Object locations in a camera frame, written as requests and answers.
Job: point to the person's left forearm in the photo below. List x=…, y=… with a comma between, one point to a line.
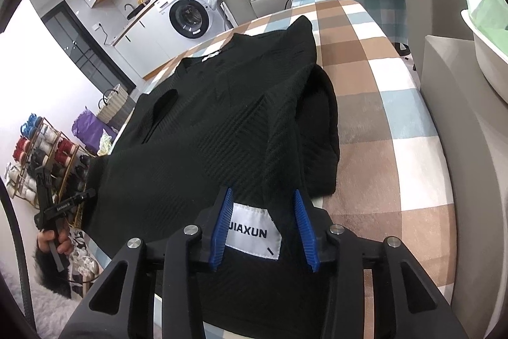
x=49, y=275

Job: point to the white kitchen counter cabinets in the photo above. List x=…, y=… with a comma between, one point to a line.
x=147, y=41

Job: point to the shoe rack with shoes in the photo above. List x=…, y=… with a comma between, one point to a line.
x=43, y=156

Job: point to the woven laundry basket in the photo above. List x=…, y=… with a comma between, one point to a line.
x=113, y=104

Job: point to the grey side cabinet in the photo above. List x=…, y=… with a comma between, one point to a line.
x=432, y=17

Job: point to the person's left hand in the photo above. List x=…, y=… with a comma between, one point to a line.
x=59, y=241

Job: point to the black faucet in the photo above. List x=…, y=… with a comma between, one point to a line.
x=129, y=9

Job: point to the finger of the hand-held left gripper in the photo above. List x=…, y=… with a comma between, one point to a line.
x=83, y=196

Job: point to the dark glass door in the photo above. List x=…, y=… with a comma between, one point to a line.
x=79, y=49

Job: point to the purple bag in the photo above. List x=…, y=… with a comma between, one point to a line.
x=89, y=128

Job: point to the white plastic basin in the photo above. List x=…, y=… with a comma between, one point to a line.
x=492, y=65

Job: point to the grey padded seat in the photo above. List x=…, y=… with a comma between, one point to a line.
x=468, y=184

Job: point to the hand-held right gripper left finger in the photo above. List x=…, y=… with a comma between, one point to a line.
x=222, y=227

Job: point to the green patterned snack bag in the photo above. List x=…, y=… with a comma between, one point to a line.
x=105, y=144

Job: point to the black textured t-shirt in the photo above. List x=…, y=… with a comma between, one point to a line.
x=218, y=124

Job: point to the grey fluffy rug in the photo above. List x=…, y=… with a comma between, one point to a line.
x=51, y=315

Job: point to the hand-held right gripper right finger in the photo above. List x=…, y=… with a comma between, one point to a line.
x=303, y=227

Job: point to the white washing machine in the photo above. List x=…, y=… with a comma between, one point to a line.
x=190, y=13

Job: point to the checkered blanket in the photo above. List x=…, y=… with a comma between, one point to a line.
x=377, y=104

